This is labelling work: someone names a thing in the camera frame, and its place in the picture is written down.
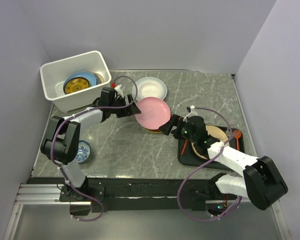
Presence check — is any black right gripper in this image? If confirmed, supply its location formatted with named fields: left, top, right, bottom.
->
left=158, top=114, right=198, bottom=144

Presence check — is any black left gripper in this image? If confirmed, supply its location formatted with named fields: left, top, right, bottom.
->
left=109, top=94, right=141, bottom=118

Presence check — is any pink plate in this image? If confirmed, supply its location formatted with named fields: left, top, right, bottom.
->
left=135, top=97, right=171, bottom=130

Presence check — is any yellow woven plate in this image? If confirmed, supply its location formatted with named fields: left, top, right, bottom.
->
left=144, top=128, right=164, bottom=136

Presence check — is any grey deer plate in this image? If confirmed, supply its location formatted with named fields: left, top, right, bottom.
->
left=91, top=72, right=102, bottom=85

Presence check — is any blue plastic plate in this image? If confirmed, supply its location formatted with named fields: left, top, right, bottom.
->
left=64, top=71, right=96, bottom=88

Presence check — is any yellow patterned plate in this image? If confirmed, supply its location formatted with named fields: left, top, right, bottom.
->
left=63, top=77, right=91, bottom=95

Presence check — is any beige floral plate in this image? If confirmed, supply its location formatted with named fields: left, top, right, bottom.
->
left=95, top=71, right=108, bottom=84

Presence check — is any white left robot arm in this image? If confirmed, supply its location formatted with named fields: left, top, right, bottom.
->
left=40, top=87, right=141, bottom=201

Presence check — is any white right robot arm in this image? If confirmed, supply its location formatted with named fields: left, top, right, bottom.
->
left=159, top=114, right=288, bottom=210

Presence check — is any white plastic bin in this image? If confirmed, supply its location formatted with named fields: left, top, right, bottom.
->
left=40, top=50, right=112, bottom=113

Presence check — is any white deep plate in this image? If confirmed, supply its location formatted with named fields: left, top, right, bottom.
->
left=132, top=77, right=168, bottom=101

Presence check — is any orange fork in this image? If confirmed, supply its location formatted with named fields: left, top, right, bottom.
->
left=180, top=139, right=188, bottom=156

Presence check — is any black tray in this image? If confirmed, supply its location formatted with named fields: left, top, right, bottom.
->
left=177, top=126, right=245, bottom=167

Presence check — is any beige plate on tray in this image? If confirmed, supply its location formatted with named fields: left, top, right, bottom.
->
left=191, top=125, right=228, bottom=160

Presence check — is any clear glass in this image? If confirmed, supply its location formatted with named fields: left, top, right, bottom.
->
left=225, top=123, right=238, bottom=139

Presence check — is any blue white patterned bowl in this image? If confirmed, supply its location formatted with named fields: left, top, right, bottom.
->
left=75, top=140, right=92, bottom=164

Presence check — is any orange spoon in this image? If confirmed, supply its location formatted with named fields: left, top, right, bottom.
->
left=233, top=129, right=242, bottom=151

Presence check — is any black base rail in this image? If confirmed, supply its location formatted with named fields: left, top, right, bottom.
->
left=57, top=177, right=241, bottom=213

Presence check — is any aluminium frame rail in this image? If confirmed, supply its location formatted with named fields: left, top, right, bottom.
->
left=3, top=184, right=292, bottom=240

